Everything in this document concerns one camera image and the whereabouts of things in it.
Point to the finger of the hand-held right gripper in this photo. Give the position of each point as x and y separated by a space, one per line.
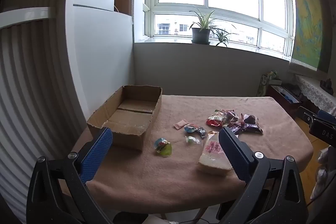
326 116

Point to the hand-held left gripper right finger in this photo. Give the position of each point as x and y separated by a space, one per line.
236 153

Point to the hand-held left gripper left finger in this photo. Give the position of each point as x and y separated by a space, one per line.
97 153

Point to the brown chocolate bar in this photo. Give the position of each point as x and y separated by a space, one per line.
235 129
252 128

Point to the packaged sliced bread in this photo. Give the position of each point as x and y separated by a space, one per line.
210 158

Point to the red snack packet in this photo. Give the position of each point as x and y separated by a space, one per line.
214 120

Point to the cardboard box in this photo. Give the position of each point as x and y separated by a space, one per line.
131 113

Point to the yellow-green jelly cup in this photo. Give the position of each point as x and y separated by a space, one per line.
162 146

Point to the person's right hand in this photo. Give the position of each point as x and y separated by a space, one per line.
324 161

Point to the white lace cloth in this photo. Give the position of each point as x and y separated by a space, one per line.
312 92

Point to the dark figurine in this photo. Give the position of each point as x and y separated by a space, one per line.
326 85

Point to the dark storage box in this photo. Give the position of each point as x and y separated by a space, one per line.
283 100

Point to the small green-white candy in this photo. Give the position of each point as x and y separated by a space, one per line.
191 139

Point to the round blue candy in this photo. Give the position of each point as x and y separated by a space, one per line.
189 129

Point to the pink sachet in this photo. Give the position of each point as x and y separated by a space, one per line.
179 124

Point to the green carton box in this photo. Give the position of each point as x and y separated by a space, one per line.
262 87

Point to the white ribbed panel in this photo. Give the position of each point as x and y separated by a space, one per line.
31 95

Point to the potted spider plant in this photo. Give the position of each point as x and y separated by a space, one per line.
200 35

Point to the wall map poster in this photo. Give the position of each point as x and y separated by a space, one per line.
307 16

